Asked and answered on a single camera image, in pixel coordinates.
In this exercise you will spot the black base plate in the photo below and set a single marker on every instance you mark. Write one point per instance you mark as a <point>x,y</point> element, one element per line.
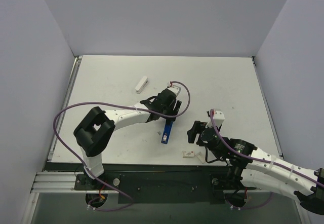
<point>165,184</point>

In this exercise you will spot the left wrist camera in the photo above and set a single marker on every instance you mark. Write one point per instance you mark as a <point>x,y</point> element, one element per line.
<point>175,89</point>

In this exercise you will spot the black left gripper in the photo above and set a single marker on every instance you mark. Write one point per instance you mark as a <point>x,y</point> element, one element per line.
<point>174,110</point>

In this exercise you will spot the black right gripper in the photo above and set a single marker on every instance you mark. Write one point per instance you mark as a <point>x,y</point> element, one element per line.
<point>196,133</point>

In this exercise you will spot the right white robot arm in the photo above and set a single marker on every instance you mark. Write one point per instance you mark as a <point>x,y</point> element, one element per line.
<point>251,167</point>

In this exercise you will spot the blue and black stapler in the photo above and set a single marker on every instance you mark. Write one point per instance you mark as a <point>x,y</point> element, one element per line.
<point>167,131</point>

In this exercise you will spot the aluminium frame rail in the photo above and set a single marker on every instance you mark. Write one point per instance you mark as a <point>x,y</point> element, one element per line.
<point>58,119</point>

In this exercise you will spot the small staple box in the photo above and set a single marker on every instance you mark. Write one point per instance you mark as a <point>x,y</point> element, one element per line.
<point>188,154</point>

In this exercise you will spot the white stapler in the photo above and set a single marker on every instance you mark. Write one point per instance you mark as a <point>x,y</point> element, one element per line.
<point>141,84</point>

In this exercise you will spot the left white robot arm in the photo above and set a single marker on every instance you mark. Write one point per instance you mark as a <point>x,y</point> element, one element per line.
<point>95,130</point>

